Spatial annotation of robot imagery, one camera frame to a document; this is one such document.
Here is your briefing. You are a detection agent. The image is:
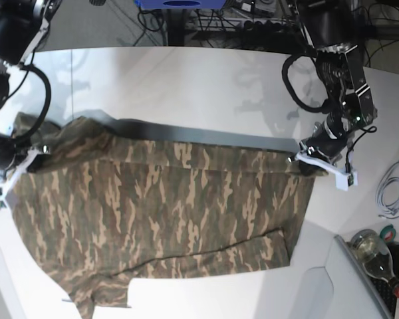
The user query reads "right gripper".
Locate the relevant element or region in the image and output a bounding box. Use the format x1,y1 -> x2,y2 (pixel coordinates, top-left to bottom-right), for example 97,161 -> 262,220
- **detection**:
0,136 -> 32,171

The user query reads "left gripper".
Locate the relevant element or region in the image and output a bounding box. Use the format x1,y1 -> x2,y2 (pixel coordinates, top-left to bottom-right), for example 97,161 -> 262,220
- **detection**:
299,114 -> 356,163

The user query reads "camouflage t-shirt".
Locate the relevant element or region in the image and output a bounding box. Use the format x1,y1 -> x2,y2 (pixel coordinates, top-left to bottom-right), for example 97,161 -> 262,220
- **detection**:
12,117 -> 316,318

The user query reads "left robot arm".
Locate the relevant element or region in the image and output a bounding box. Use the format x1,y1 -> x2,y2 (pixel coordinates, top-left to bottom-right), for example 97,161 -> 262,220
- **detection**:
281,1 -> 378,163

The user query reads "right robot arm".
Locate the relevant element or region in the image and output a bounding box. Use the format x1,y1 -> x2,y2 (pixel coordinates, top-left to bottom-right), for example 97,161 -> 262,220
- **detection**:
0,1 -> 62,171

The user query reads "green tape roll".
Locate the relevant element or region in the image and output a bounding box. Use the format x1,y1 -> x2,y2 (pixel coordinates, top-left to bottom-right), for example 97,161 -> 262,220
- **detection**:
380,225 -> 396,243

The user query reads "clear glass bottle red cap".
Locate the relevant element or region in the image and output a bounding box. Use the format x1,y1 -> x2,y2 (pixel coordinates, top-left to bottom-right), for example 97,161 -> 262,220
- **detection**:
350,229 -> 399,298

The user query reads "blue box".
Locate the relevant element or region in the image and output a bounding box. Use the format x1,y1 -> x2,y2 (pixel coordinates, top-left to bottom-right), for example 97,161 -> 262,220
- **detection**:
135,0 -> 226,10

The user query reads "white coiled cable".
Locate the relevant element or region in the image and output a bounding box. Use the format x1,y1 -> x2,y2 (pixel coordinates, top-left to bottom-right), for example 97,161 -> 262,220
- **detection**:
376,156 -> 399,219

